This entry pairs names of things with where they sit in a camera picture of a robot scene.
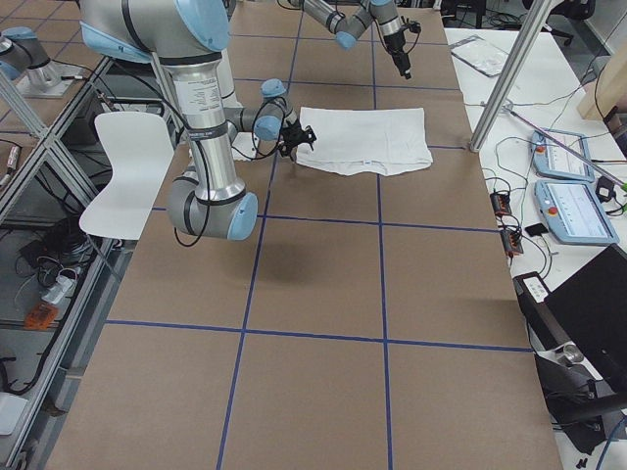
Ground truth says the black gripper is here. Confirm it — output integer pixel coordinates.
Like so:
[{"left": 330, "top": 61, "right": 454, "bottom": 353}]
[
  {"left": 279, "top": 124, "right": 305, "bottom": 162},
  {"left": 383, "top": 31, "right": 411, "bottom": 78}
]

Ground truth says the white long sleeve t-shirt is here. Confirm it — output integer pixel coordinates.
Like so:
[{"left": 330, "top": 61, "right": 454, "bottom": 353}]
[{"left": 296, "top": 108, "right": 433, "bottom": 176}]

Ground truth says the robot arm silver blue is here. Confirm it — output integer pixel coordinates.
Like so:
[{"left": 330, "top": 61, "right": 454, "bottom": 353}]
[
  {"left": 277, "top": 0, "right": 421, "bottom": 79},
  {"left": 79, "top": 1, "right": 315, "bottom": 240}
]

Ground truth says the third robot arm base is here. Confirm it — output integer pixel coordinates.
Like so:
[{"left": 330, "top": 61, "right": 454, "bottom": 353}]
[{"left": 1, "top": 26, "right": 83, "bottom": 98}]

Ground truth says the white paper in plastic sleeve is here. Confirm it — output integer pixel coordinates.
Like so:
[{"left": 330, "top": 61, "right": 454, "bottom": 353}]
[{"left": 450, "top": 35, "right": 508, "bottom": 77}]

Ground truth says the white chair seat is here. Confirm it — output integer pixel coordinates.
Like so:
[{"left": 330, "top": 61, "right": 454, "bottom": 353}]
[{"left": 79, "top": 112, "right": 174, "bottom": 240}]

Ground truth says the black orange usb hub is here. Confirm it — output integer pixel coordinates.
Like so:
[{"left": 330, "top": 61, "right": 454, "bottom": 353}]
[
  {"left": 500, "top": 227, "right": 524, "bottom": 258},
  {"left": 490, "top": 192, "right": 512, "bottom": 216}
]

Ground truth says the upper blue teach pendant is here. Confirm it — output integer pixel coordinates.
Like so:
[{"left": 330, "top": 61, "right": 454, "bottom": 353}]
[{"left": 530, "top": 129, "right": 595, "bottom": 182}]

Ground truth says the blue teach pendant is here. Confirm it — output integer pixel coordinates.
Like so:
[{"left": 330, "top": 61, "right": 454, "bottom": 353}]
[
  {"left": 530, "top": 129, "right": 595, "bottom": 182},
  {"left": 534, "top": 179, "right": 619, "bottom": 246}
]

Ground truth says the wooden board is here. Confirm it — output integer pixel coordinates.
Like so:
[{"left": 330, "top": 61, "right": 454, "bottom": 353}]
[{"left": 577, "top": 0, "right": 627, "bottom": 121}]

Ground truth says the lower blue teach pendant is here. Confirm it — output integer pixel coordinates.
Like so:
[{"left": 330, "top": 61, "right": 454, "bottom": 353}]
[{"left": 534, "top": 179, "right": 619, "bottom": 246}]

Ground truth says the white power strip on floor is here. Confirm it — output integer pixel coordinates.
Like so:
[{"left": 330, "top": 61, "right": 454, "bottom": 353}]
[{"left": 41, "top": 274, "right": 76, "bottom": 305}]

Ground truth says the orange device on floor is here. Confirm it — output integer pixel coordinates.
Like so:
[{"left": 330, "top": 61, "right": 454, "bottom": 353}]
[{"left": 24, "top": 302, "right": 58, "bottom": 331}]

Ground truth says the black laptop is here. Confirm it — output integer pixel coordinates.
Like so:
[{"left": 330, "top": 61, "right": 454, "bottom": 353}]
[{"left": 513, "top": 244, "right": 626, "bottom": 392}]

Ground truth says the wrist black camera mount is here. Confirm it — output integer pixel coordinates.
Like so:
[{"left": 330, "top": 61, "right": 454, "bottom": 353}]
[
  {"left": 297, "top": 125, "right": 316, "bottom": 150},
  {"left": 402, "top": 19, "right": 421, "bottom": 36}
]

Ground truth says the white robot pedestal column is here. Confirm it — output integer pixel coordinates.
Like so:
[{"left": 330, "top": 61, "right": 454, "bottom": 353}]
[{"left": 217, "top": 49, "right": 255, "bottom": 161}]

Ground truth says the aluminium frame post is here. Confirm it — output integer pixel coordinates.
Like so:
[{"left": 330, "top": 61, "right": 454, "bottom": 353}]
[{"left": 469, "top": 0, "right": 559, "bottom": 153}]

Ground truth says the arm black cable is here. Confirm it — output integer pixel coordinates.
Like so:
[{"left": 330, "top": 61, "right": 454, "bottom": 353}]
[{"left": 117, "top": 53, "right": 290, "bottom": 248}]

